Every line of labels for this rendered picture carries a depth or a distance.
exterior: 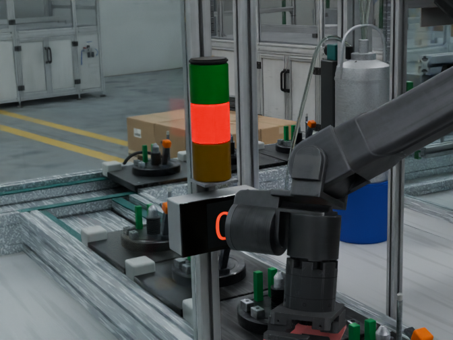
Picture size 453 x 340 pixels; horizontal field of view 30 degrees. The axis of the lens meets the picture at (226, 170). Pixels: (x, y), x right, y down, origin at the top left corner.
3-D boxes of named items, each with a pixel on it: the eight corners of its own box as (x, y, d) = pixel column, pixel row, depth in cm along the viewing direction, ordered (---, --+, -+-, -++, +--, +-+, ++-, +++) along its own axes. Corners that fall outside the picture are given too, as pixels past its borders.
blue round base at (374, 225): (406, 237, 212) (407, 179, 208) (356, 248, 205) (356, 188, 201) (367, 222, 225) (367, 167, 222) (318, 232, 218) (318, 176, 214)
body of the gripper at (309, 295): (268, 328, 89) (273, 258, 89) (288, 312, 99) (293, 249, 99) (329, 336, 88) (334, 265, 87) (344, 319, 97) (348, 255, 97)
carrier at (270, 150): (352, 157, 262) (352, 117, 259) (286, 167, 251) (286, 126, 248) (307, 144, 282) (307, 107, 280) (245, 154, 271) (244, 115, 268)
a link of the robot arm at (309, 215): (329, 207, 89) (350, 206, 94) (272, 201, 93) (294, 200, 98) (325, 272, 89) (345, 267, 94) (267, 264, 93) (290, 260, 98)
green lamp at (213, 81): (236, 102, 107) (235, 63, 106) (201, 106, 105) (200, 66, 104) (217, 97, 111) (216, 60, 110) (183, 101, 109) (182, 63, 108)
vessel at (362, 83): (402, 179, 209) (406, 23, 200) (357, 187, 202) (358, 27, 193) (367, 168, 221) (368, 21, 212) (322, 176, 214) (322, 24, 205)
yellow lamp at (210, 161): (238, 179, 109) (237, 141, 108) (204, 184, 107) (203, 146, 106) (220, 171, 114) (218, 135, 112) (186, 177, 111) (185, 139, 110)
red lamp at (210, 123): (237, 140, 108) (236, 102, 107) (203, 145, 106) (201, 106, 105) (218, 135, 112) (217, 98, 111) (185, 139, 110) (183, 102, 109)
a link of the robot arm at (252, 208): (325, 144, 90) (352, 162, 97) (230, 139, 95) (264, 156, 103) (308, 256, 88) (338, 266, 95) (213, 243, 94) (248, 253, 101)
